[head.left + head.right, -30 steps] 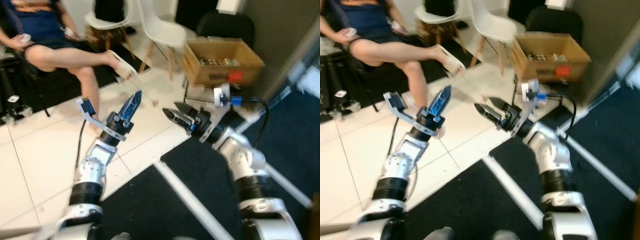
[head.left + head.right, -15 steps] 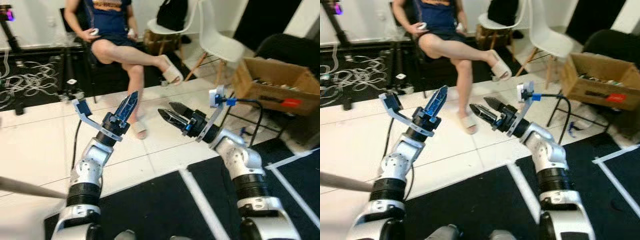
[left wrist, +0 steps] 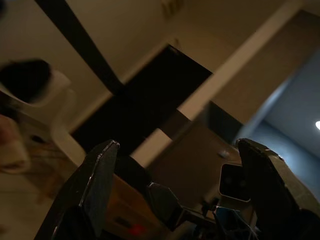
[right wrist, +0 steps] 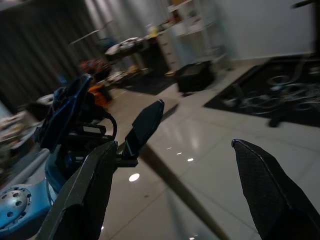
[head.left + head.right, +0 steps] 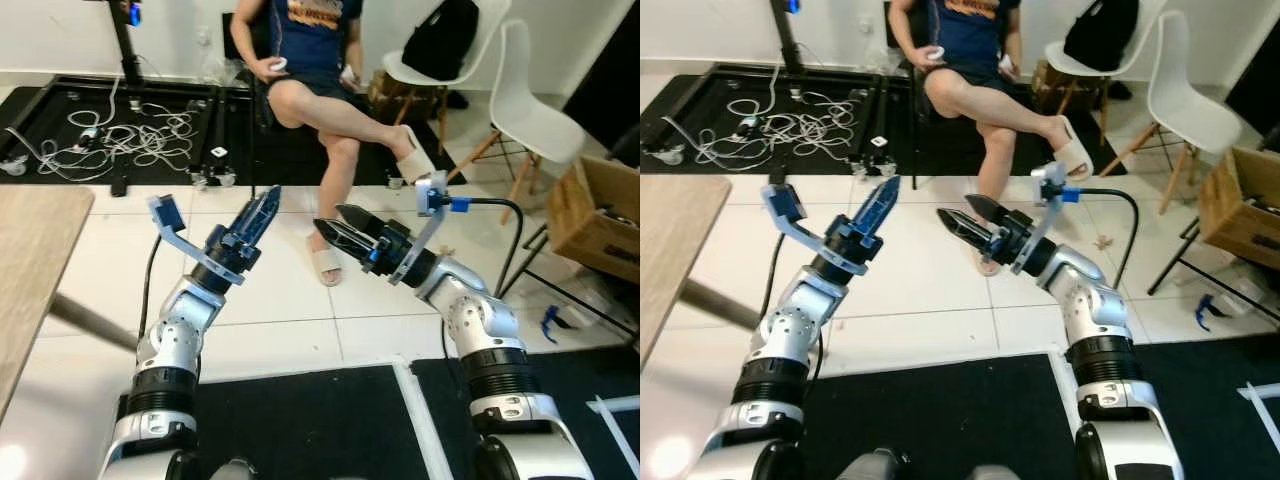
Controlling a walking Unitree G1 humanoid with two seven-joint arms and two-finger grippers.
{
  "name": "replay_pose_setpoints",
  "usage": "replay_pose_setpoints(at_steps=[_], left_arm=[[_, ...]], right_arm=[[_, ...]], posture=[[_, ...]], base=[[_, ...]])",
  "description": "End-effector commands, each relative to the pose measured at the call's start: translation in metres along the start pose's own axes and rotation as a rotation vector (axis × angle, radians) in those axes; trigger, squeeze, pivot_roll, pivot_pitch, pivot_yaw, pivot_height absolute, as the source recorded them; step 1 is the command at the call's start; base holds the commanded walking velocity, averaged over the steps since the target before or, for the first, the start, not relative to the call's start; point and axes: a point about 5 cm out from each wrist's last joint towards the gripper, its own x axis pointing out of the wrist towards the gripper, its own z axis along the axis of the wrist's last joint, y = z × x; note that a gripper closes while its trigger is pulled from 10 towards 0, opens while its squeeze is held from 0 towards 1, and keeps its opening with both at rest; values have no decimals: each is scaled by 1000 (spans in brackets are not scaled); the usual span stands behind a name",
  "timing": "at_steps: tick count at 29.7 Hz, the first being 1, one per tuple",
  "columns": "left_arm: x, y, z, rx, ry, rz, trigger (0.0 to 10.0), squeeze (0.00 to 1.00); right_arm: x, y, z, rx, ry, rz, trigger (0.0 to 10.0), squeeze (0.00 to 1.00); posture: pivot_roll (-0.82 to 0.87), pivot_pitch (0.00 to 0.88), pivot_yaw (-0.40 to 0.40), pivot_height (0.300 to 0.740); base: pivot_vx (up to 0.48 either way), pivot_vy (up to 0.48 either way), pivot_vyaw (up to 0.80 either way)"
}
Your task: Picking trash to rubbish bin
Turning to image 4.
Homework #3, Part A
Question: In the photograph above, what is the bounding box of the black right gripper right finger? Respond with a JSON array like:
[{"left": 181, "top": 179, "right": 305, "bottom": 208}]
[{"left": 231, "top": 139, "right": 320, "bottom": 240}]

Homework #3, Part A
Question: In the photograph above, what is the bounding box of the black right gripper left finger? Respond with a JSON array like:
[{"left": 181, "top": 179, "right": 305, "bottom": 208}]
[{"left": 37, "top": 140, "right": 118, "bottom": 240}]

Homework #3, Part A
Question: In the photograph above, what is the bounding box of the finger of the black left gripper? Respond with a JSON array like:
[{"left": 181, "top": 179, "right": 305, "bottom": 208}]
[{"left": 123, "top": 99, "right": 165, "bottom": 158}]

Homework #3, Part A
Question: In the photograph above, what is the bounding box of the dark floor rug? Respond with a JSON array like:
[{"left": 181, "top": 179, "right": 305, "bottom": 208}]
[{"left": 117, "top": 72, "right": 178, "bottom": 96}]

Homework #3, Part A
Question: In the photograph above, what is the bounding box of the orange power drill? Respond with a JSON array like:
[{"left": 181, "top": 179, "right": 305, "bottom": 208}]
[{"left": 86, "top": 83, "right": 112, "bottom": 108}]

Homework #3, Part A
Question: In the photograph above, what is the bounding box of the black box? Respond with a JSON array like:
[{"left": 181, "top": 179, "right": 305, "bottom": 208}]
[{"left": 176, "top": 61, "right": 216, "bottom": 95}]

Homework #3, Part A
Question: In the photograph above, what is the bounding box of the light wooden table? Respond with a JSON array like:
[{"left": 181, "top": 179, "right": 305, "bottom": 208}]
[{"left": 0, "top": 93, "right": 227, "bottom": 240}]

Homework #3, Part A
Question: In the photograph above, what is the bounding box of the pale drawer cabinet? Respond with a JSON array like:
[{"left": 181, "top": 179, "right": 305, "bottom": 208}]
[{"left": 149, "top": 31, "right": 183, "bottom": 76}]

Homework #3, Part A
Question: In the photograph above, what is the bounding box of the cluttered dark table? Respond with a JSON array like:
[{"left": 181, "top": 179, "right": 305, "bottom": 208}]
[{"left": 104, "top": 37, "right": 153, "bottom": 76}]

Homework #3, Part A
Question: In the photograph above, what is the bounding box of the white shelf unit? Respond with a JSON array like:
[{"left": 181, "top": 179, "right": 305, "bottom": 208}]
[{"left": 167, "top": 0, "right": 237, "bottom": 73}]

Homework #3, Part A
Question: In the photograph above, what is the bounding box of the grey curtain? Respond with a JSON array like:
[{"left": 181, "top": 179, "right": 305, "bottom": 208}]
[{"left": 0, "top": 0, "right": 111, "bottom": 106}]

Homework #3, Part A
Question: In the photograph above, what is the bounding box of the black mat under tubing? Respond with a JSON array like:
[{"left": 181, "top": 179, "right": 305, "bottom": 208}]
[{"left": 203, "top": 58, "right": 320, "bottom": 127}]

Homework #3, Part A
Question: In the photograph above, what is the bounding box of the black stand pole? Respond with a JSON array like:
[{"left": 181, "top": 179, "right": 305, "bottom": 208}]
[{"left": 291, "top": 0, "right": 320, "bottom": 61}]

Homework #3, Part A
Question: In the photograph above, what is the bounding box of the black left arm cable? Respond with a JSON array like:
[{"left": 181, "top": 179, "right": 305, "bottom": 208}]
[{"left": 99, "top": 112, "right": 118, "bottom": 140}]

